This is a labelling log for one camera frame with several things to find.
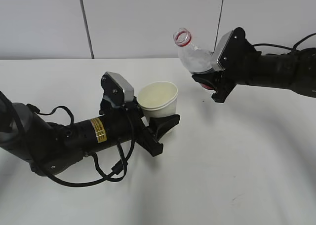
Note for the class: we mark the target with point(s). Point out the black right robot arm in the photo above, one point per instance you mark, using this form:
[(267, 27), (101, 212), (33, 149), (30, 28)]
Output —
[(295, 71)]

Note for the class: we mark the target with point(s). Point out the clear plastic water bottle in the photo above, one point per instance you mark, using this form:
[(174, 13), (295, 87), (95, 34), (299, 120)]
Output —
[(193, 56)]

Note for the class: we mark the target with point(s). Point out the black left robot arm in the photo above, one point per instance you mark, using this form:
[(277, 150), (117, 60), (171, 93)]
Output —
[(50, 148)]

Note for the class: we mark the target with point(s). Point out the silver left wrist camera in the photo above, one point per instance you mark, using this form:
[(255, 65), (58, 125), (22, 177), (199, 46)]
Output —
[(117, 90)]

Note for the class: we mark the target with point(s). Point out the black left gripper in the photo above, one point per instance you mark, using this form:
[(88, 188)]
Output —
[(125, 123)]

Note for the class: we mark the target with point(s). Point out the white paper cup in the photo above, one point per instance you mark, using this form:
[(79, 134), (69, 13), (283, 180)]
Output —
[(158, 99)]

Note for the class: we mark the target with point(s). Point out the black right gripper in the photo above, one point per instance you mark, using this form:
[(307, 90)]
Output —
[(240, 62)]

